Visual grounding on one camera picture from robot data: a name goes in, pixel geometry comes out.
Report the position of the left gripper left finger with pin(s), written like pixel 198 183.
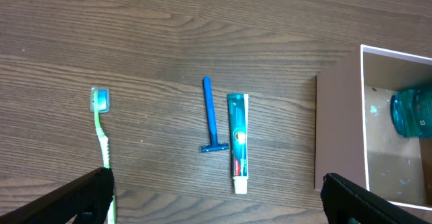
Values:
pixel 84 200

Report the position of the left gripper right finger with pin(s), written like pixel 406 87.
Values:
pixel 345 202

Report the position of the blue mouthwash bottle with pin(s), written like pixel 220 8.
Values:
pixel 411 112

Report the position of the blue disposable razor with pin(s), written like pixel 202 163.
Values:
pixel 211 119

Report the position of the green toothpaste tube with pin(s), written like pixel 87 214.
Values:
pixel 238 118

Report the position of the white cardboard box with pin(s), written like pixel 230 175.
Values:
pixel 355 136

